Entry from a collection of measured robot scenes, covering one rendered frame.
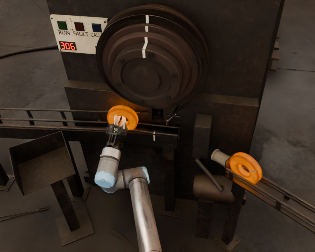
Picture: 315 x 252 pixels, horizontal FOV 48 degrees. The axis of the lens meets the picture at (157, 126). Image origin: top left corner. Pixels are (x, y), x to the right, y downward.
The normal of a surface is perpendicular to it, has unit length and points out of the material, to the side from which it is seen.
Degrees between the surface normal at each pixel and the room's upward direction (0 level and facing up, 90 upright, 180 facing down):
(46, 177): 5
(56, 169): 5
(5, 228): 0
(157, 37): 31
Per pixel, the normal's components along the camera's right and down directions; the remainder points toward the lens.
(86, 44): -0.19, 0.71
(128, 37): -0.51, -0.29
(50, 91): -0.04, -0.69
